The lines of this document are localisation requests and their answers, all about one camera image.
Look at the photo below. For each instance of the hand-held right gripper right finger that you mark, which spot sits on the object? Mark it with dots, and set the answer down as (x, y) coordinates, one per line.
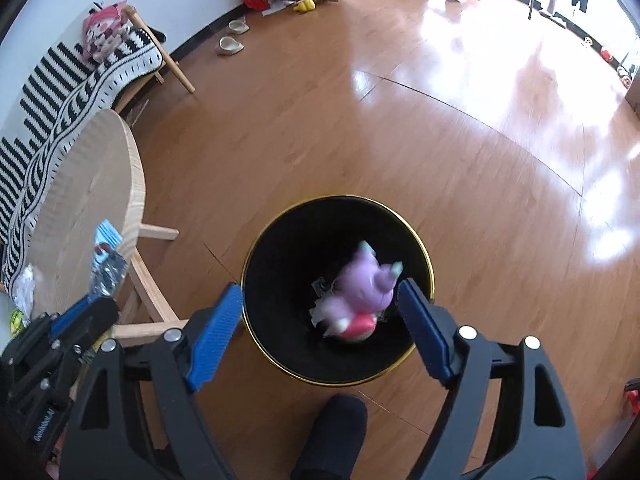
(425, 330)

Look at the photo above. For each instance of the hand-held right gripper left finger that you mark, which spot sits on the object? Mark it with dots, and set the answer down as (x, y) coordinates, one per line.
(215, 340)

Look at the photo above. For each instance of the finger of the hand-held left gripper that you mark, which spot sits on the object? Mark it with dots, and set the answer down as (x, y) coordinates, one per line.
(75, 314)
(97, 322)

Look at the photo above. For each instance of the green snack bag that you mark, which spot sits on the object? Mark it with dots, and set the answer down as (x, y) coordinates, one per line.
(17, 321)

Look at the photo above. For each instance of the white plastic bag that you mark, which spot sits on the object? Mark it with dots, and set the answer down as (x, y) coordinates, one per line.
(24, 285)

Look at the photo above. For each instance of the clear plastic bottle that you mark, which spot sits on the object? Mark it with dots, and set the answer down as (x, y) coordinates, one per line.
(107, 260)

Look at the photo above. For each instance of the pink green striped ball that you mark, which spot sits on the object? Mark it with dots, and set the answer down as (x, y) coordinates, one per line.
(360, 331)

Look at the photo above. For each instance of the bluish purple wrapper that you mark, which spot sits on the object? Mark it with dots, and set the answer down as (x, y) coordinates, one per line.
(362, 285)

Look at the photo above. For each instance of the black gold rimmed trash bin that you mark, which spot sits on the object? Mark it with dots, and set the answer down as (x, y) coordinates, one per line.
(290, 270)

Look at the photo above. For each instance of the oval wooden table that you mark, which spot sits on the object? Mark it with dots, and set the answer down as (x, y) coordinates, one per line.
(85, 185)

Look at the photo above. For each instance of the person's black socked foot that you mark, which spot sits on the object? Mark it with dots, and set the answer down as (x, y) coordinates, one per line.
(330, 435)

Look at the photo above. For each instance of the sofa with striped blanket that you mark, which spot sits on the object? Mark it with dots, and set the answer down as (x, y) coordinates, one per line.
(60, 100)

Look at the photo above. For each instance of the red object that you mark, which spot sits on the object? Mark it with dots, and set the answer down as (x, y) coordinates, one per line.
(633, 397)

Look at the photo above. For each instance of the pink cartoon pillow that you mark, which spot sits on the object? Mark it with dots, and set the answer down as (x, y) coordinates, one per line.
(105, 30)

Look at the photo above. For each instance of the beige slipper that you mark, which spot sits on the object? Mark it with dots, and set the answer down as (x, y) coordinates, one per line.
(237, 26)
(230, 46)

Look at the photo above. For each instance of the row of small toys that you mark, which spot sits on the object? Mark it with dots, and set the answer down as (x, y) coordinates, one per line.
(607, 55)

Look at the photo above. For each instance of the white papers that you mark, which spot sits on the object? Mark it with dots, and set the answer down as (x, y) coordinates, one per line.
(277, 7)

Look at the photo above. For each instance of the yellow toy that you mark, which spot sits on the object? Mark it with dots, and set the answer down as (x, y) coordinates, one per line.
(304, 6)

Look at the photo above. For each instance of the wooden sofa frame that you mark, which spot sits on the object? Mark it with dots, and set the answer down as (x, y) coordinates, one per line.
(175, 67)

